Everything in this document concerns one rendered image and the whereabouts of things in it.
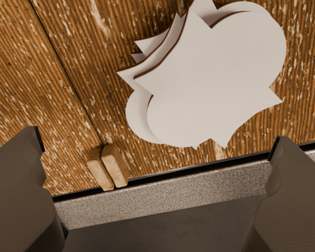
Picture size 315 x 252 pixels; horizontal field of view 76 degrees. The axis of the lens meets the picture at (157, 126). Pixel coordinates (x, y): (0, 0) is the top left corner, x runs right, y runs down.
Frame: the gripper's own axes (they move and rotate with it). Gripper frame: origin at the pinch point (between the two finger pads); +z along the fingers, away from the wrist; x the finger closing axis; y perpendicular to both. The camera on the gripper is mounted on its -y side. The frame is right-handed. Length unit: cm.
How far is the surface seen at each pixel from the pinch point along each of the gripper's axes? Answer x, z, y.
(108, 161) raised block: -5.9, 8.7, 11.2
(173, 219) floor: 19, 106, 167
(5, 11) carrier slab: -14.9, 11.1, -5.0
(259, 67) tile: 8.7, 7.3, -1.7
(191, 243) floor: 42, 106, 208
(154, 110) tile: -0.3, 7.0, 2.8
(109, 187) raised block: -6.2, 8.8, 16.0
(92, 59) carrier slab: -7.2, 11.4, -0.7
